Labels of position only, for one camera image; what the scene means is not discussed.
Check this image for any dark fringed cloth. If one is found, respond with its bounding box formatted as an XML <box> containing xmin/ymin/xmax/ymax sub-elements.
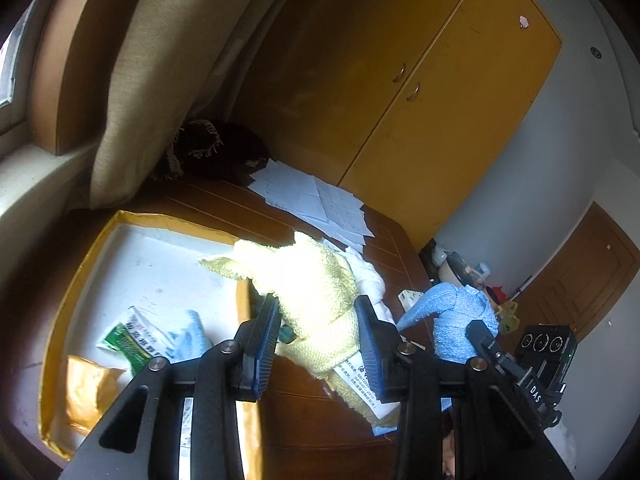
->
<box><xmin>150</xmin><ymin>119</ymin><xmax>271</xmax><ymax>186</ymax></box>

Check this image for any white cloth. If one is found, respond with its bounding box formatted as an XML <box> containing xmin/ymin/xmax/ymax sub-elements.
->
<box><xmin>322</xmin><ymin>239</ymin><xmax>388</xmax><ymax>322</ymax></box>

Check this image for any white printed packet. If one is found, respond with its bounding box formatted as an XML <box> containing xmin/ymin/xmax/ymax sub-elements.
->
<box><xmin>332</xmin><ymin>359</ymin><xmax>401</xmax><ymax>422</ymax></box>

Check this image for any white pot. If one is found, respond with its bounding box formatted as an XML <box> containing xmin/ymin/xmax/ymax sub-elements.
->
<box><xmin>439</xmin><ymin>251</ymin><xmax>476</xmax><ymax>287</ymax></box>

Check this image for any blue towel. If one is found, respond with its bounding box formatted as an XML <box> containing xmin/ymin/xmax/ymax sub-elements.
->
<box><xmin>397</xmin><ymin>282</ymin><xmax>501</xmax><ymax>366</ymax></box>

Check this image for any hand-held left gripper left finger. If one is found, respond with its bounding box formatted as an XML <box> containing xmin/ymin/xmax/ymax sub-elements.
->
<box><xmin>65</xmin><ymin>292</ymin><xmax>283</xmax><ymax>480</ymax></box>

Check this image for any pile of white paper sheets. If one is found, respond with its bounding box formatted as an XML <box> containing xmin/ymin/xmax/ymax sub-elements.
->
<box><xmin>247</xmin><ymin>160</ymin><xmax>376</xmax><ymax>253</ymax></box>

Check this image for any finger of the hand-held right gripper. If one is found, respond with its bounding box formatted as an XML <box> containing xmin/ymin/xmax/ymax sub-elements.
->
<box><xmin>466</xmin><ymin>319</ymin><xmax>506</xmax><ymax>361</ymax></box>

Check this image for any orange packet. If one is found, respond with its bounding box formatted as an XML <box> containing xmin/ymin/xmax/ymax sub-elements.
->
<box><xmin>65</xmin><ymin>355</ymin><xmax>126</xmax><ymax>431</ymax></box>

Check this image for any yellow-green cloth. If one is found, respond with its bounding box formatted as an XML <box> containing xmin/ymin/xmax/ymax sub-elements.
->
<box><xmin>499</xmin><ymin>301</ymin><xmax>522</xmax><ymax>334</ymax></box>

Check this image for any window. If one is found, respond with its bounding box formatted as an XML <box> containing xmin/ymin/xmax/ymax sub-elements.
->
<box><xmin>0</xmin><ymin>0</ymin><xmax>43</xmax><ymax>111</ymax></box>

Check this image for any pale yellow knitted towel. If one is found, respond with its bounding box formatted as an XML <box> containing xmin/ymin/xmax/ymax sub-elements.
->
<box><xmin>197</xmin><ymin>230</ymin><xmax>386</xmax><ymax>426</ymax></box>

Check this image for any light blue plastic pack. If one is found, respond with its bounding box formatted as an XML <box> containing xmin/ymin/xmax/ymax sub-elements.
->
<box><xmin>165</xmin><ymin>310</ymin><xmax>213</xmax><ymax>361</ymax></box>

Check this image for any yellow wooden wardrobe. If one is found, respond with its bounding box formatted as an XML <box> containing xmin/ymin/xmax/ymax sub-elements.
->
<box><xmin>235</xmin><ymin>0</ymin><xmax>563</xmax><ymax>251</ymax></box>

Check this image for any brown wooden door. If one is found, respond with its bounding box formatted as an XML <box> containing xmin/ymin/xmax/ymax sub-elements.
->
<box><xmin>512</xmin><ymin>202</ymin><xmax>640</xmax><ymax>342</ymax></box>

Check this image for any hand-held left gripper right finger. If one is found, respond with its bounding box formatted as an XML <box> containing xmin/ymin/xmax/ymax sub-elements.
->
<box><xmin>352</xmin><ymin>295</ymin><xmax>573</xmax><ymax>480</ymax></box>

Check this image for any brown wooden window surround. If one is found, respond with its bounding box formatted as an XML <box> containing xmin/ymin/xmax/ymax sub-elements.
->
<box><xmin>30</xmin><ymin>0</ymin><xmax>151</xmax><ymax>157</ymax></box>

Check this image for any white power strip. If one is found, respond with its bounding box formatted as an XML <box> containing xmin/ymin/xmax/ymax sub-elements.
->
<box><xmin>398</xmin><ymin>290</ymin><xmax>427</xmax><ymax>312</ymax></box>

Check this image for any beige curtain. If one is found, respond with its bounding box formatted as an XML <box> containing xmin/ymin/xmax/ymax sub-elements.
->
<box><xmin>90</xmin><ymin>0</ymin><xmax>281</xmax><ymax>211</ymax></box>

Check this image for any green and white packet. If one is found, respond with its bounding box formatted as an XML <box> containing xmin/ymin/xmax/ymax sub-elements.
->
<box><xmin>97</xmin><ymin>305</ymin><xmax>173</xmax><ymax>376</ymax></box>

